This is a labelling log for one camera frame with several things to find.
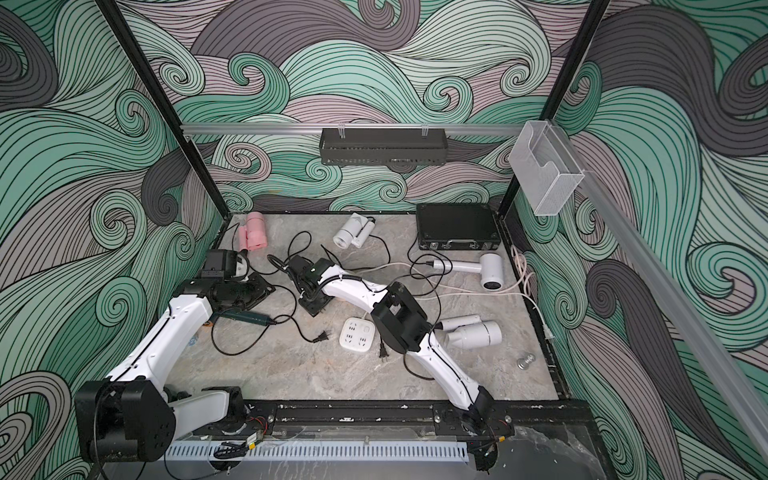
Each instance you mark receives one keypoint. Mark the black corner frame post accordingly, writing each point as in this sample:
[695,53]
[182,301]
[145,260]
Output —
[573,61]

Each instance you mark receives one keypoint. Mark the aluminium wall rail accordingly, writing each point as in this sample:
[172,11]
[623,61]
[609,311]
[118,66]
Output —
[630,203]
[277,128]

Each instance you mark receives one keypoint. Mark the white hair dryer straight handle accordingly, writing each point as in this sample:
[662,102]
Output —
[489,268]

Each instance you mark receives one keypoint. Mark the black ribbed carrying case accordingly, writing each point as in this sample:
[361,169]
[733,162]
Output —
[456,227]

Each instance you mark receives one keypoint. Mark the black wall shelf tray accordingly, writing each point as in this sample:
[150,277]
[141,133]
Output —
[384,147]

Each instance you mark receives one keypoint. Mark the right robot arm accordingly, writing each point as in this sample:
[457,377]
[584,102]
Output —
[401,322]

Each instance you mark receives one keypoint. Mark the small metal knob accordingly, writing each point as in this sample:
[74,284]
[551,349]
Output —
[524,362]

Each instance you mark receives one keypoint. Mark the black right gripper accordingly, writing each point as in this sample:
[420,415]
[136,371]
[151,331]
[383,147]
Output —
[309,307]

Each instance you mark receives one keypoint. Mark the white slotted cable duct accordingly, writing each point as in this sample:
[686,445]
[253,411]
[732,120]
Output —
[306,450]

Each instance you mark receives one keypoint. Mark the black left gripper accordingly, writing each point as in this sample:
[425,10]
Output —
[260,292]

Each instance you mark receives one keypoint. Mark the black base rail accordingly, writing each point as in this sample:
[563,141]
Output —
[561,419]

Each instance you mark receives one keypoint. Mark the white square power strip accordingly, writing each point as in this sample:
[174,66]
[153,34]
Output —
[357,335]

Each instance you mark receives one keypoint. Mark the dark green hair dryer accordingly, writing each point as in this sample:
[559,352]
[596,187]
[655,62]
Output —
[250,317]

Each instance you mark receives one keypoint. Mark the aluminium wall rail right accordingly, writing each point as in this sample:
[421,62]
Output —
[630,203]

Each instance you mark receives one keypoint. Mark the black left corner post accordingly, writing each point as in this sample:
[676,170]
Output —
[141,65]

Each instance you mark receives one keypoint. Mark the white folded hair dryer front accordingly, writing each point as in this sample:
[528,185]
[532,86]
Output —
[470,332]

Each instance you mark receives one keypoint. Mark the pink hair dryer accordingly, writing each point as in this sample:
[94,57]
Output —
[252,234]

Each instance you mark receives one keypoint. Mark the clear plastic wall holder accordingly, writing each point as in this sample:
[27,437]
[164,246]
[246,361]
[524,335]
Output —
[544,162]

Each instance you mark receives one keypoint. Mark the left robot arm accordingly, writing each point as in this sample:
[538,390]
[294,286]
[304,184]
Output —
[128,416]

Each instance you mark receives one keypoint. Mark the aluminium wall rail back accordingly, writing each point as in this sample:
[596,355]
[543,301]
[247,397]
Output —
[277,128]

